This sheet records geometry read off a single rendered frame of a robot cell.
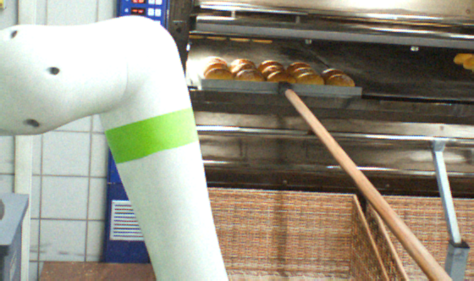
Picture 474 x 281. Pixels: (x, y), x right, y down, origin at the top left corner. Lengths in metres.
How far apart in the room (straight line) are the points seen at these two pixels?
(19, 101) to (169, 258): 0.28
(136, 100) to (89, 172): 1.51
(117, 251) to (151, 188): 1.57
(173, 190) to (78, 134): 1.46
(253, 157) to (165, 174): 1.50
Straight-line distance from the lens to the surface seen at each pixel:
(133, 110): 0.88
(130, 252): 2.45
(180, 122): 0.89
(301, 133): 1.99
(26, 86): 0.77
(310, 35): 2.16
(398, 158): 2.51
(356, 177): 1.64
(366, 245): 2.36
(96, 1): 2.23
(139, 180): 0.89
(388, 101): 2.45
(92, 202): 2.41
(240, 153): 2.36
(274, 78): 2.39
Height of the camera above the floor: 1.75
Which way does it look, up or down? 14 degrees down
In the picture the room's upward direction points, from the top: 5 degrees clockwise
